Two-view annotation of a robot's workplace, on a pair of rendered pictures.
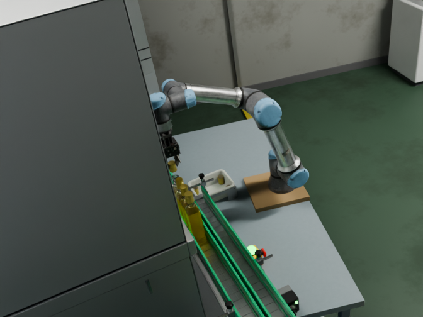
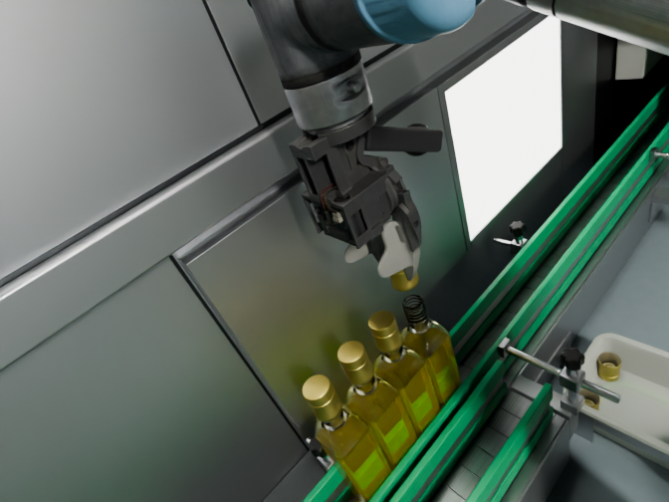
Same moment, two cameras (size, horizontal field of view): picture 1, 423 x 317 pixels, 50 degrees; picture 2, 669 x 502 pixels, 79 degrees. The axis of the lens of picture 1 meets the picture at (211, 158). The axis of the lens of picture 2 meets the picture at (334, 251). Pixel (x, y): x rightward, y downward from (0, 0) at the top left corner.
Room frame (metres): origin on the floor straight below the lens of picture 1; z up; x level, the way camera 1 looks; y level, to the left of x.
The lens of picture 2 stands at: (1.52, -0.20, 1.53)
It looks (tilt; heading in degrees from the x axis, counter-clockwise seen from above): 34 degrees down; 78
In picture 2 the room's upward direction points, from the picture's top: 23 degrees counter-clockwise
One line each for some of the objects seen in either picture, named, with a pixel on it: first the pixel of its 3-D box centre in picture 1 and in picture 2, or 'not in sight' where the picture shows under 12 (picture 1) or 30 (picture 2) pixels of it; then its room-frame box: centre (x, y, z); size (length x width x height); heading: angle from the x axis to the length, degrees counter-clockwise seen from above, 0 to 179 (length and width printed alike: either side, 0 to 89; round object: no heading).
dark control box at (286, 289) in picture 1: (285, 301); not in sight; (1.16, -0.19, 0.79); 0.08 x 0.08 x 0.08; 17
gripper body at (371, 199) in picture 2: (167, 141); (349, 176); (1.64, 0.17, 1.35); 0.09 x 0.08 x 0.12; 16
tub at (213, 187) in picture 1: (211, 189); (653, 407); (1.96, 0.03, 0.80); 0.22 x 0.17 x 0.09; 107
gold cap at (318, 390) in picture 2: (189, 197); (322, 397); (1.51, 0.12, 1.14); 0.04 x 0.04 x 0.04
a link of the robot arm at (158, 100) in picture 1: (159, 107); (302, 3); (1.65, 0.17, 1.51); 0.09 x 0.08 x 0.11; 106
